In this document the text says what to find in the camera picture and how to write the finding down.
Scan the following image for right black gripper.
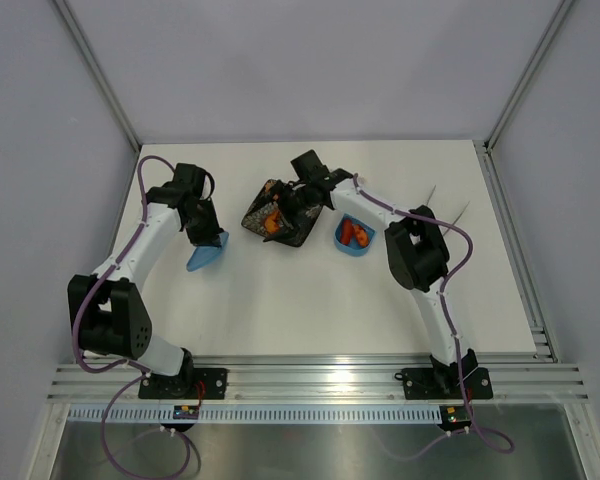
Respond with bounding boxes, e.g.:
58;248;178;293
249;180;315;243

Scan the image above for blue lunch box lid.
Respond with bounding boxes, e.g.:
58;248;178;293
186;231;229;272

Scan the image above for red sausage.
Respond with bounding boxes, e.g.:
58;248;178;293
339;218;355;246

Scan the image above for blue lunch box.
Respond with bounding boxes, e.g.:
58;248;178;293
333;214;376;257

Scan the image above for metal tongs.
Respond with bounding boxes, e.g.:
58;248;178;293
425;184;471;226

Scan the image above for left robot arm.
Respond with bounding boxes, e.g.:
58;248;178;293
68;163;229;399

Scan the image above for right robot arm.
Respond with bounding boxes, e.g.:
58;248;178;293
271;150;478;396

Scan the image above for fried chicken piece lower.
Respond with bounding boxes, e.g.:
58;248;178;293
263;209;281;236

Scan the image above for black floral square plate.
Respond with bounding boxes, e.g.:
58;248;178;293
241;179;313;248

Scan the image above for left circuit board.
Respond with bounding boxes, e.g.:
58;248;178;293
173;405;199;420

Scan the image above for circuit board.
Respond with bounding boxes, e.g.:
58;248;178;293
173;405;199;420
440;406;471;431

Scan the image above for right circuit board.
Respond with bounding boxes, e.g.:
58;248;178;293
440;406;471;431

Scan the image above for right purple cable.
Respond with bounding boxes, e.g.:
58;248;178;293
352;173;516;461

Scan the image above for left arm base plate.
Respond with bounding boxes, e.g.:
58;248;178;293
138;368;228;400

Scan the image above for left aluminium frame post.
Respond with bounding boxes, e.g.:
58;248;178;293
49;0;142;147

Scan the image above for aluminium frame post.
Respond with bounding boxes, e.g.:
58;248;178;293
49;0;142;147
484;0;578;153

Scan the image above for aluminium rail front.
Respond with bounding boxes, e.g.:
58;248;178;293
46;355;589;404

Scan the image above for aluminium rail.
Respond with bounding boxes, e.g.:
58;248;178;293
473;140;563;363
46;355;589;404

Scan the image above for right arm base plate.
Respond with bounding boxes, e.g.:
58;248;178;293
394;367;494;400

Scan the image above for white slotted cable duct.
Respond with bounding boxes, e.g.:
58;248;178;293
68;404;441;425

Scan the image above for right side aluminium rail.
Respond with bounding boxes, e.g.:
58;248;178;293
473;140;563;363

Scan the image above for right aluminium frame post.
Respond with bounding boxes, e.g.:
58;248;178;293
484;0;578;153

